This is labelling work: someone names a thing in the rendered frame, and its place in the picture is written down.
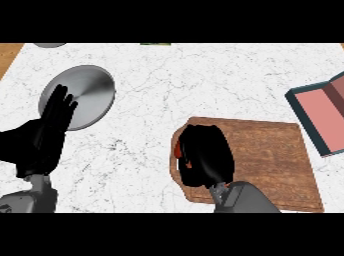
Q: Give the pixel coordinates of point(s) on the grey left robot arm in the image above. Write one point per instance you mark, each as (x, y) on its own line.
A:
(28, 196)

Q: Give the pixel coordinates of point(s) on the grey round object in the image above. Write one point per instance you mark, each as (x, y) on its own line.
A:
(48, 44)

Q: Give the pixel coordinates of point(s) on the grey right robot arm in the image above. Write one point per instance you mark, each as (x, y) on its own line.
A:
(240, 198)

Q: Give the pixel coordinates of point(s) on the pink cardboard box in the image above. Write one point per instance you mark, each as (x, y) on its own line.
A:
(329, 115)

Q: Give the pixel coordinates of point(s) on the brown wooden cutting board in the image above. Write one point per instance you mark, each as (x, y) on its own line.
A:
(271, 163)

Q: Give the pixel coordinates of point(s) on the green object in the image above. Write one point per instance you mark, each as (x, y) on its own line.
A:
(155, 43)

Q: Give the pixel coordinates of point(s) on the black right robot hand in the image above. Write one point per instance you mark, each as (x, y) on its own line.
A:
(205, 156)

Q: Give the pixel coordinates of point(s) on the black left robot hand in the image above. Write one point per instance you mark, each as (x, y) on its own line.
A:
(35, 143)

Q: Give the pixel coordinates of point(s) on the grey metal plate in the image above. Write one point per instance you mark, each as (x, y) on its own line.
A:
(87, 95)

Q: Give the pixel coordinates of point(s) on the orange sweet potato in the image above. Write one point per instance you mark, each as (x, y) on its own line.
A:
(178, 150)

